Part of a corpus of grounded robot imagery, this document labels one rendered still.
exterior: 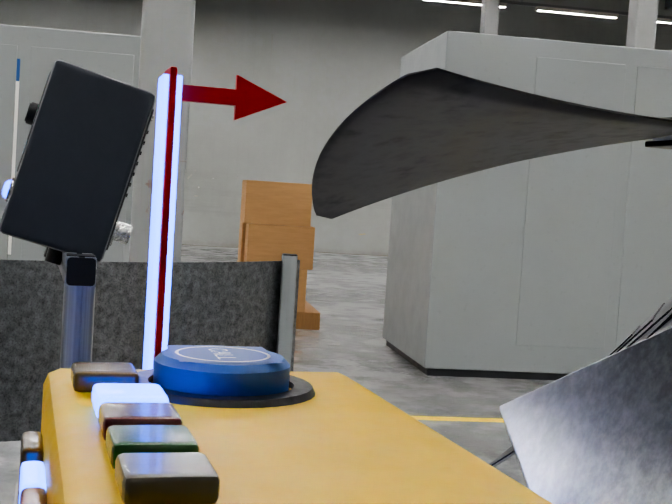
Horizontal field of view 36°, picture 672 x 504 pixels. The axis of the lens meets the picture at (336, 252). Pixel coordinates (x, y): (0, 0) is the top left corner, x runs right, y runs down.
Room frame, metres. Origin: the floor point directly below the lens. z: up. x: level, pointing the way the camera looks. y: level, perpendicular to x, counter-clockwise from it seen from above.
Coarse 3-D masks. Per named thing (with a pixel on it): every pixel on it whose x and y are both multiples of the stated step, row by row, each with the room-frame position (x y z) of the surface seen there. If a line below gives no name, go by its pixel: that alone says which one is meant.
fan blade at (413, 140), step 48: (384, 96) 0.52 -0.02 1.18; (432, 96) 0.51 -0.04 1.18; (480, 96) 0.51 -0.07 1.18; (528, 96) 0.52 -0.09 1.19; (336, 144) 0.58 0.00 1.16; (384, 144) 0.59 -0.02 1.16; (432, 144) 0.60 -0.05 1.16; (480, 144) 0.61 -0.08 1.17; (528, 144) 0.63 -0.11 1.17; (576, 144) 0.66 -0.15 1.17; (336, 192) 0.66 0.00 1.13; (384, 192) 0.68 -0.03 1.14
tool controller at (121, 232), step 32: (64, 64) 1.08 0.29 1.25; (64, 96) 1.08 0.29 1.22; (96, 96) 1.09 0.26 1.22; (128, 96) 1.10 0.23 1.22; (32, 128) 1.08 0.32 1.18; (64, 128) 1.08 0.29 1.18; (96, 128) 1.09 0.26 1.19; (128, 128) 1.10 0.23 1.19; (32, 160) 1.08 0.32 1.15; (64, 160) 1.08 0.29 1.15; (96, 160) 1.09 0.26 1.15; (128, 160) 1.10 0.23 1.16; (32, 192) 1.08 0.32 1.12; (64, 192) 1.08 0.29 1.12; (96, 192) 1.09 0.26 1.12; (0, 224) 1.07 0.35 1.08; (32, 224) 1.08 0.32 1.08; (64, 224) 1.09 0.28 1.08; (96, 224) 1.09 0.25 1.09; (96, 256) 1.10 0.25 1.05
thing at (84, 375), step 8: (72, 368) 0.30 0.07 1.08; (80, 368) 0.29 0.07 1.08; (88, 368) 0.29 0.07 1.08; (96, 368) 0.29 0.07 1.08; (104, 368) 0.29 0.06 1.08; (112, 368) 0.29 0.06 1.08; (120, 368) 0.29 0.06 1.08; (128, 368) 0.29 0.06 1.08; (72, 376) 0.29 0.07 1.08; (80, 376) 0.28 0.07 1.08; (88, 376) 0.29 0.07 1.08; (96, 376) 0.29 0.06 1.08; (104, 376) 0.29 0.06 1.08; (112, 376) 0.29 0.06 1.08; (120, 376) 0.29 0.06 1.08; (128, 376) 0.29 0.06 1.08; (136, 376) 0.29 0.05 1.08; (72, 384) 0.29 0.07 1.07; (80, 384) 0.28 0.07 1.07; (88, 384) 0.29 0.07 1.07
